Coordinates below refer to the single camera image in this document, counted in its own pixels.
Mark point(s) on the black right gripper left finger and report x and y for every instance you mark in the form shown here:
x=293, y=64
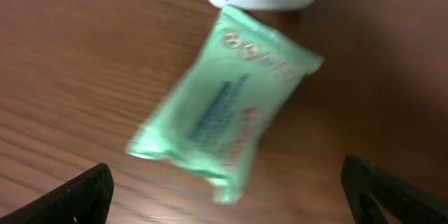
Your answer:
x=85, y=199

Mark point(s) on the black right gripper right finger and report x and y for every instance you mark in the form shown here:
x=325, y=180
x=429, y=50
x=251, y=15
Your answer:
x=368, y=189

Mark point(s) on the teal wet wipes pack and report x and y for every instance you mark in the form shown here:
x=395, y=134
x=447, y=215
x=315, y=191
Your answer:
x=211, y=122

